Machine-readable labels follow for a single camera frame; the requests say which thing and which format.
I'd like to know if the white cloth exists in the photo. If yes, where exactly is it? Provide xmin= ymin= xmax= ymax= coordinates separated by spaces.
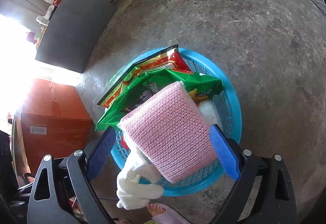
xmin=117 ymin=148 xmax=164 ymax=210

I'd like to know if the pink knitted sponge cloth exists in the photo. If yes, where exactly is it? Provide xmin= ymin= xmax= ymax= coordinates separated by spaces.
xmin=119 ymin=81 xmax=217 ymax=184

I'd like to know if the green snack bag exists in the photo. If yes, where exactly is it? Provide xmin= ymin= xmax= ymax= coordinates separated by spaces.
xmin=95 ymin=68 xmax=226 ymax=132

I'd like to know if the yellow Enaak snack bag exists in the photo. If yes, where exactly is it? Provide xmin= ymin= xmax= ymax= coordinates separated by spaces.
xmin=95 ymin=43 xmax=190 ymax=108

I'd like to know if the orange cardboard box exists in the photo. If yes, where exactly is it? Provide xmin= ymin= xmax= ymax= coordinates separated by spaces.
xmin=21 ymin=79 xmax=92 ymax=174

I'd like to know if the dark grey cabinet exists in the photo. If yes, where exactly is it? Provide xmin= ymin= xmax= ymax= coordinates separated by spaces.
xmin=35 ymin=0 xmax=117 ymax=73

